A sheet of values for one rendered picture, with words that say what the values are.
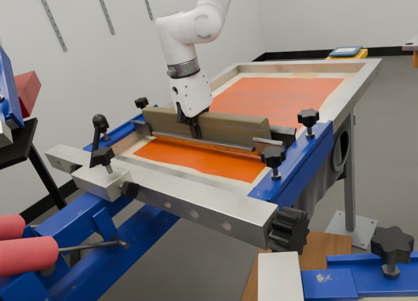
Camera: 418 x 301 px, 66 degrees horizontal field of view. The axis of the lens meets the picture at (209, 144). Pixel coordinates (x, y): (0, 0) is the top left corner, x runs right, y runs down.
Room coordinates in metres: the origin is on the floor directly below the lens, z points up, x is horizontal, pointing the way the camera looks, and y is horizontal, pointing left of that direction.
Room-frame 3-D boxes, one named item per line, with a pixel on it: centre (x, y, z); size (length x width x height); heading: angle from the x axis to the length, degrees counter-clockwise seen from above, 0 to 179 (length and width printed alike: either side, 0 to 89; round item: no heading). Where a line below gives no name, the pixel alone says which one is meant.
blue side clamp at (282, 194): (0.55, -0.16, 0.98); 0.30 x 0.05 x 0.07; 135
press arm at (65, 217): (0.52, 0.26, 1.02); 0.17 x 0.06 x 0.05; 135
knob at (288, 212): (0.35, -0.07, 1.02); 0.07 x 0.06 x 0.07; 135
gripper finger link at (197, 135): (0.75, 0.03, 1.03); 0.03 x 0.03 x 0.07; 45
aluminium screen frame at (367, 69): (0.92, -0.13, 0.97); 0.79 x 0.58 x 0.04; 135
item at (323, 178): (0.83, -0.30, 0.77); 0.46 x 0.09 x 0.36; 135
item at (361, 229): (1.23, -0.62, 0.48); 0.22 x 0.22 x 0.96; 45
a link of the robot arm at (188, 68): (0.77, 0.02, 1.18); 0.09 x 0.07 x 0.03; 135
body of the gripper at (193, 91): (0.77, 0.01, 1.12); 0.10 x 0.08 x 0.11; 135
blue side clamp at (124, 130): (0.94, 0.23, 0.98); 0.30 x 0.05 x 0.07; 135
